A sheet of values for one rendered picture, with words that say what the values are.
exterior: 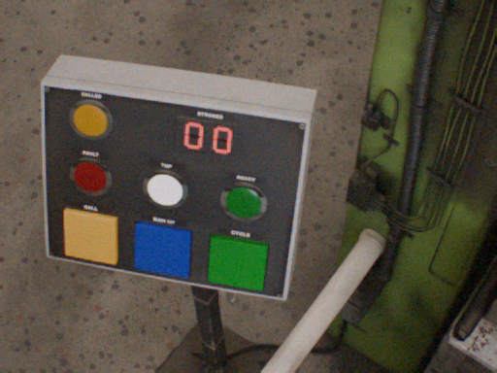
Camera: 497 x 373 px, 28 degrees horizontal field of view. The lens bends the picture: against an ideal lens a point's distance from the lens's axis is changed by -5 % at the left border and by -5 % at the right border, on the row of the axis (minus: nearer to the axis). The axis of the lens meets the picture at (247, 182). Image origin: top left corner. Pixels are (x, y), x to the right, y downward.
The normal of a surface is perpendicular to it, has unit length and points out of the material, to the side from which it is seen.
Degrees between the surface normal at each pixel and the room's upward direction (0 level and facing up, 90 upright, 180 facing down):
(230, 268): 60
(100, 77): 30
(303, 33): 0
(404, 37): 90
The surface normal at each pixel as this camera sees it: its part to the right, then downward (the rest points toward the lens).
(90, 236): -0.16, 0.54
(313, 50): -0.01, -0.45
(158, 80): 0.08, -0.83
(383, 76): -0.58, 0.73
